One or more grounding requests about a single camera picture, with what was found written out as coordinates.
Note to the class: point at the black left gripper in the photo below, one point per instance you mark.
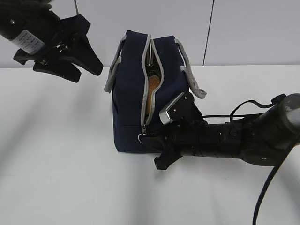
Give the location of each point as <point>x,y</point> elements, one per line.
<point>57,46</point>

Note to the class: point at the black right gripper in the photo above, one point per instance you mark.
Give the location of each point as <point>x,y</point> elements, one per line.
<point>178,140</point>

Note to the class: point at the brown bread roll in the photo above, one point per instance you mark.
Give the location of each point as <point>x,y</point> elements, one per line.
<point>153,82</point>

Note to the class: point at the navy blue lunch bag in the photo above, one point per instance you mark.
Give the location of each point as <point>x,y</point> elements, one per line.
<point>138,57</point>

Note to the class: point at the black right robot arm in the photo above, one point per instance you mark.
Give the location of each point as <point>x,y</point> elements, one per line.
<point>258,139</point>

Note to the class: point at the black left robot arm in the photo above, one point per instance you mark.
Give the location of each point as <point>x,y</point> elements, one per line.
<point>15,13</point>

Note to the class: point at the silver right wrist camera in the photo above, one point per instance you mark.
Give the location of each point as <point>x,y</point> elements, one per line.
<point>182,107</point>

